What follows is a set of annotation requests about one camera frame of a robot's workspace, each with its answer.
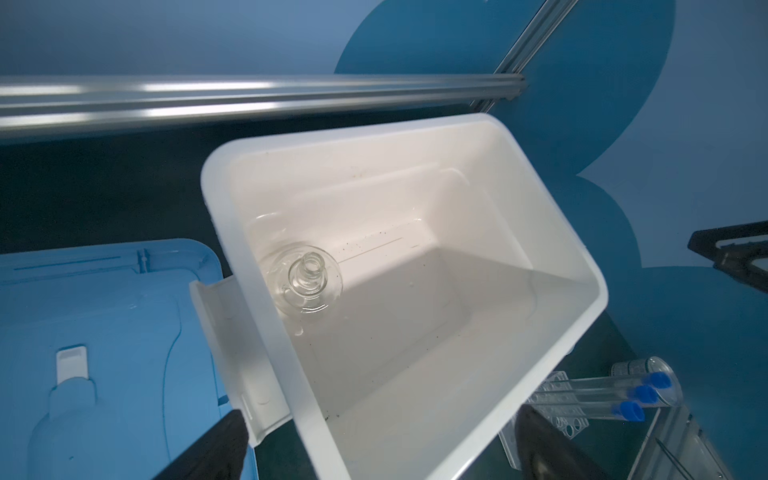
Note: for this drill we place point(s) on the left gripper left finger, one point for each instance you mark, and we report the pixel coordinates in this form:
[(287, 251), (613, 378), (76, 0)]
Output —
[(218, 454)]

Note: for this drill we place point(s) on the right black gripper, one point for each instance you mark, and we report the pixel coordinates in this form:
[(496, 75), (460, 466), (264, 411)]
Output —
[(739, 251)]

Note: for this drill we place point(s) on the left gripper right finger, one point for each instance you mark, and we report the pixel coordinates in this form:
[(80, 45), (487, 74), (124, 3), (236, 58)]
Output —
[(545, 453)]

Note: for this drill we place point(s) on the clear test tube rack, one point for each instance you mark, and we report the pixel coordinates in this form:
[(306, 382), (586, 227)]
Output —
[(570, 427)]

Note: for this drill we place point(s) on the test tube blue cap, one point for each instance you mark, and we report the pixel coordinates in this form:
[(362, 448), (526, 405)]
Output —
[(629, 411), (624, 380), (642, 394)]

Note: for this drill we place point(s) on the clear glass petri dish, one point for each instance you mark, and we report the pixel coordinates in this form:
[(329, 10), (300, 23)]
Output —
[(303, 280)]

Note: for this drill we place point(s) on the clear plastic beaker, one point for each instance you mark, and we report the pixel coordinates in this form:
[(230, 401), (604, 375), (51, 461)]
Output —
[(670, 397)]

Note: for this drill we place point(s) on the light blue bin lid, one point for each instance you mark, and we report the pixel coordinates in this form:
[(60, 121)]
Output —
[(105, 370)]

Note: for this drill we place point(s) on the white plastic storage bin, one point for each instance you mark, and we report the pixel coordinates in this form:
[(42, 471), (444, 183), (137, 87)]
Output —
[(464, 287)]

